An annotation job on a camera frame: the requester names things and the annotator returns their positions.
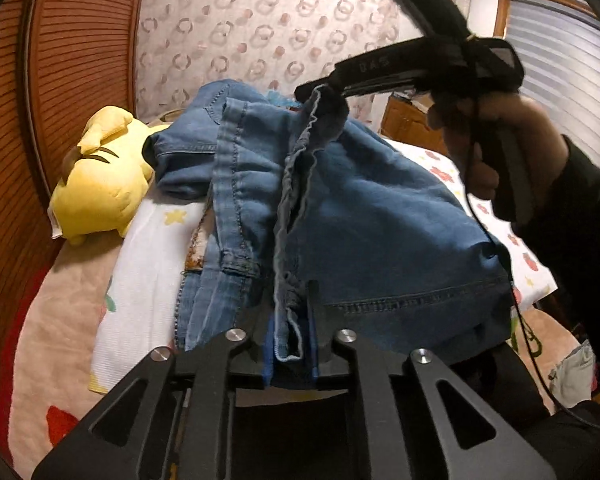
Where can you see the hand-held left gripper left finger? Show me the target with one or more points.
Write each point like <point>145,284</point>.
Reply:
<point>267,360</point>

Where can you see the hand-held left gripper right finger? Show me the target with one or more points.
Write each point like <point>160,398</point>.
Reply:
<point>312,355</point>

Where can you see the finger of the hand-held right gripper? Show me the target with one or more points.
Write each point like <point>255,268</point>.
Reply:
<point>332,91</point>

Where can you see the blue denim pants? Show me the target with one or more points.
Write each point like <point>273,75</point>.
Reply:
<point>380,220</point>

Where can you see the person's right forearm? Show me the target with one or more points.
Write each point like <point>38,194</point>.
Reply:
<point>580,220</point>

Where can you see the person's right hand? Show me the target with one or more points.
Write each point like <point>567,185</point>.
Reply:
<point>530,120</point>

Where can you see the wooden sideboard cabinet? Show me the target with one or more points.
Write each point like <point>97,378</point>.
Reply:
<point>405,122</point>

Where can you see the grey striped window blind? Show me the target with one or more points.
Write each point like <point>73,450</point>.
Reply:
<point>555,60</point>

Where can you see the white fruit-print sheet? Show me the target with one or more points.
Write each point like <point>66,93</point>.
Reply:
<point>145,270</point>

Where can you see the beige floral blanket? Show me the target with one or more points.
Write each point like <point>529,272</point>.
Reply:
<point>55,340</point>

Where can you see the yellow plush toy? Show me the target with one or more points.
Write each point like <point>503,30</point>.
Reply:
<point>105,185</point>

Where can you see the grey-green cloth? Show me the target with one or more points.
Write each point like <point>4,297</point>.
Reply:
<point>575,375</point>

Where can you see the dark cloth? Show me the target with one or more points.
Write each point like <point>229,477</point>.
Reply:
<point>570,445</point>

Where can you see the wooden louvred wardrobe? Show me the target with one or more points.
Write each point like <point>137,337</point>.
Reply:
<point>55,85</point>

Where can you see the wooden window frame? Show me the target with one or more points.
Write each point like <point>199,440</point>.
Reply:
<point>502,12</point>

